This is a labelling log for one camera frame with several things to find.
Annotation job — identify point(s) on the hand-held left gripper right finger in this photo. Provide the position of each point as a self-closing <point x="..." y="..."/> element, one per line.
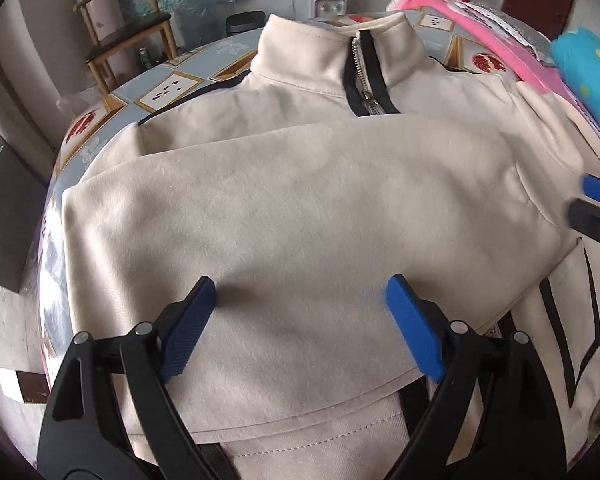
<point x="415" y="332"/>

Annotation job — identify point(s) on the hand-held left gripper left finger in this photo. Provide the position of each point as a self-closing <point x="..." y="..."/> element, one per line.
<point x="190" y="332"/>

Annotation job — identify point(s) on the beige zip-collar sweatshirt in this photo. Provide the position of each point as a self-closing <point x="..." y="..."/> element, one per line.
<point x="305" y="200"/>

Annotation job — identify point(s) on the blue dotted pillow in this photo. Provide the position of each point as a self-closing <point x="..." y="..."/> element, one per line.
<point x="590" y="70"/>

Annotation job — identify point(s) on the small brown white box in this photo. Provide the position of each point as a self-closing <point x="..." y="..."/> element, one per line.
<point x="27" y="386"/>

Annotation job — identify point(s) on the silver lace-trimmed cloth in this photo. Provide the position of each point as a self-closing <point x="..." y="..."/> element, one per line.
<point x="520" y="30"/>

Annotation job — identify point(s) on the brown door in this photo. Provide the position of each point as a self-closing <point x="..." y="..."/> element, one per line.
<point x="545" y="0"/>

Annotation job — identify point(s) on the pink floral blanket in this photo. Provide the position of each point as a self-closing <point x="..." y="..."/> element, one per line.
<point x="480" y="27"/>

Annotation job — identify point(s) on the dark grey board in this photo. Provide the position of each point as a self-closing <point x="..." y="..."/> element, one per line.
<point x="5" y="225"/>

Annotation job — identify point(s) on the fruit print tablecloth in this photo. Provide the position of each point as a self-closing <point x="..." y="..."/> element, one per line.
<point x="170" y="87"/>

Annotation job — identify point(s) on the clear plastic bag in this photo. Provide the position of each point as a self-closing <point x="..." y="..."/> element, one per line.
<point x="80" y="102"/>

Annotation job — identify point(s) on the green can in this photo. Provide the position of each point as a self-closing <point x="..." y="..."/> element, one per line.
<point x="144" y="57"/>

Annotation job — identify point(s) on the empty blue water jug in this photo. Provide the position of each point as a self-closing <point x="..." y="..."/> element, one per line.
<point x="202" y="25"/>

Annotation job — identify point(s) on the wooden chair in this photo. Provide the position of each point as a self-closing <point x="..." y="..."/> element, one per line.
<point x="130" y="29"/>

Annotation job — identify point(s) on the black trash bin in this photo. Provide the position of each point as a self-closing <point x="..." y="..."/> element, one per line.
<point x="242" y="22"/>

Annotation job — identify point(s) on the white water dispenser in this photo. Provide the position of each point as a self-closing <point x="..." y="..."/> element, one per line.
<point x="330" y="5"/>

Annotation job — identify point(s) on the white pink box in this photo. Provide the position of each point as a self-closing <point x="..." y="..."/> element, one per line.
<point x="105" y="10"/>

